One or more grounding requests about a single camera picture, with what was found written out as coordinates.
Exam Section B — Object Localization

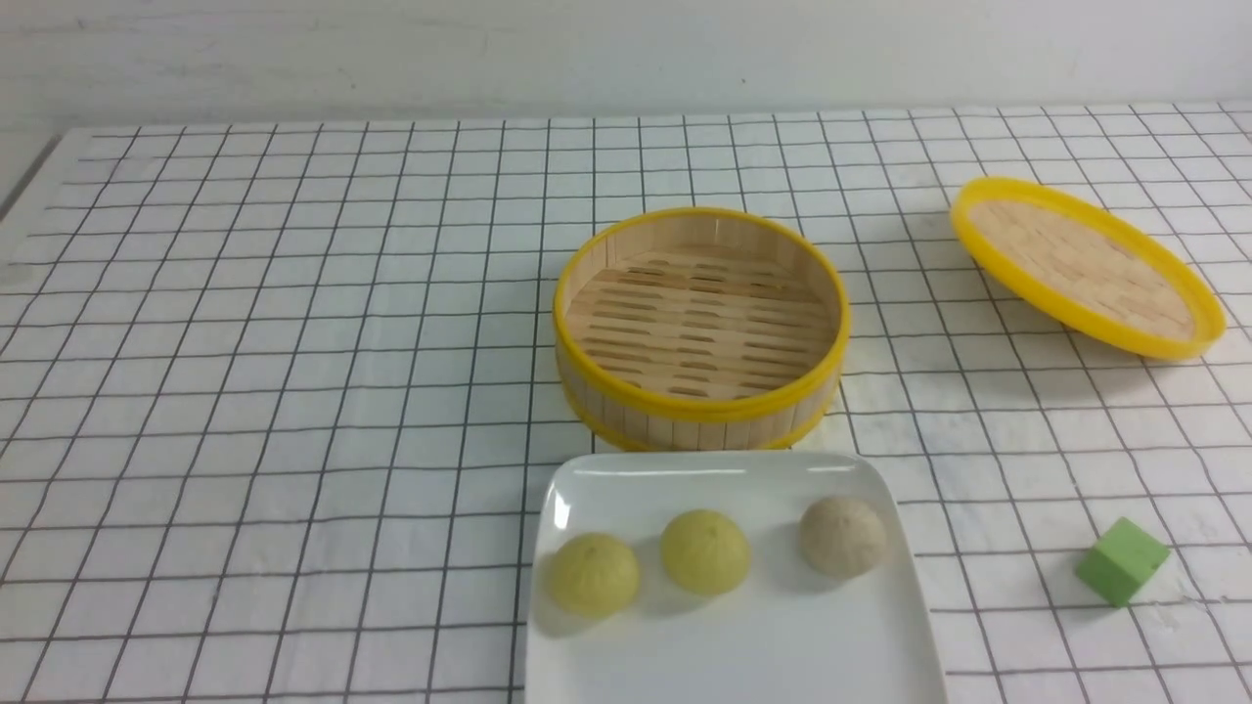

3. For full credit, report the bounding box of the pale yellow steamed bun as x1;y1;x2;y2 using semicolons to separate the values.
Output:
545;532;644;620

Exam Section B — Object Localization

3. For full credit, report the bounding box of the beige steamed bun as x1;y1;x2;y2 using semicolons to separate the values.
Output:
798;496;888;581

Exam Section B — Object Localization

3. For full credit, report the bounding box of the white square ceramic plate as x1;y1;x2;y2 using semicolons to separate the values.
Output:
526;451;949;703

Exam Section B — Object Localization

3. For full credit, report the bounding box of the yellow rimmed bamboo steamer basket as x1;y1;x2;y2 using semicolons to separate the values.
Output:
552;205;851;452

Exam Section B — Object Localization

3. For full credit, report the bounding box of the white grid tablecloth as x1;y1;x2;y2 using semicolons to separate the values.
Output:
1;103;1249;703

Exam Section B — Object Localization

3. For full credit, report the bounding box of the yellow rimmed bamboo steamer lid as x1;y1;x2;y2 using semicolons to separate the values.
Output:
952;177;1227;361

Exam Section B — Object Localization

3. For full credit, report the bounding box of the green wooden cube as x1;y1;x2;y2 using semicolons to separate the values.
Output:
1074;517;1171;609

